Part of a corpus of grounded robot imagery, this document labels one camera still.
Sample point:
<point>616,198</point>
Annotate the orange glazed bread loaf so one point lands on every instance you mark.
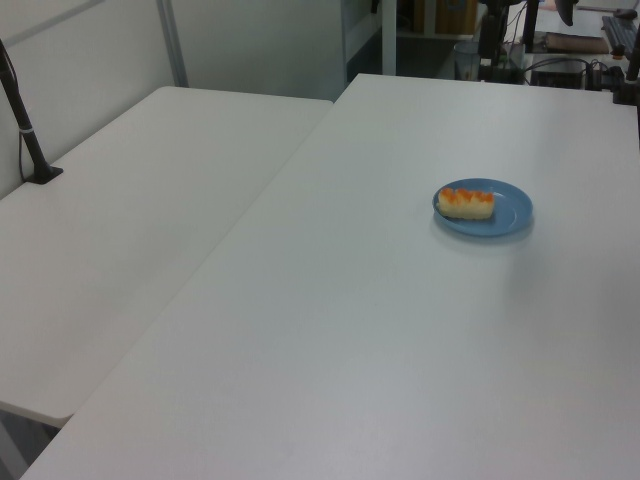
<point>465,207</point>

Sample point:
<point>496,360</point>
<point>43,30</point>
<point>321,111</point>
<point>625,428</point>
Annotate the blue round plate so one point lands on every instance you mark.
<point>510,210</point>

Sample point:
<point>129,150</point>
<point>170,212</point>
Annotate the white adjacent table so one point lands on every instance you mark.
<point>125,225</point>

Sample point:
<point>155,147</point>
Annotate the translucent plastic cup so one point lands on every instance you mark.
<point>466,60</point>

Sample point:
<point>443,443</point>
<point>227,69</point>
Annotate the yellow binders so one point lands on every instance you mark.
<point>442,15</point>

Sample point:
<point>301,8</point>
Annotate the black monitor stand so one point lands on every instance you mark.
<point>487,35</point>

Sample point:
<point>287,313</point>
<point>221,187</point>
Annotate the black electronics box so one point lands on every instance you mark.
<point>555,77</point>

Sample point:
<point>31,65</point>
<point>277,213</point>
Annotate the thin black upright pole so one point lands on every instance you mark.
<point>531,25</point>

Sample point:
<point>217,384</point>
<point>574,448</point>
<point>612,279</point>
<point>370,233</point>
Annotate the brown flat box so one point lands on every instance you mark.
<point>575,42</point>

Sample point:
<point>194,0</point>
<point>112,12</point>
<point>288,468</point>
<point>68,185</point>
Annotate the black clamp with pole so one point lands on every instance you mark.
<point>625,90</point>

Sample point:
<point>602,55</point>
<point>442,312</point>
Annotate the black keyboard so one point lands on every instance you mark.
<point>620,30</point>

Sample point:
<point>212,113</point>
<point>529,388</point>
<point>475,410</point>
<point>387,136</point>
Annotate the white shelf frame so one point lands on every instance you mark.
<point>387,35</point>

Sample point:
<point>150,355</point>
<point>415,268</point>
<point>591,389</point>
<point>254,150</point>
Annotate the grey metal partition post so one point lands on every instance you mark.
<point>172,40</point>

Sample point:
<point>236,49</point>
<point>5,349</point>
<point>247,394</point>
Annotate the black camera pole with base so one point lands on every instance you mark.
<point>30,145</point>

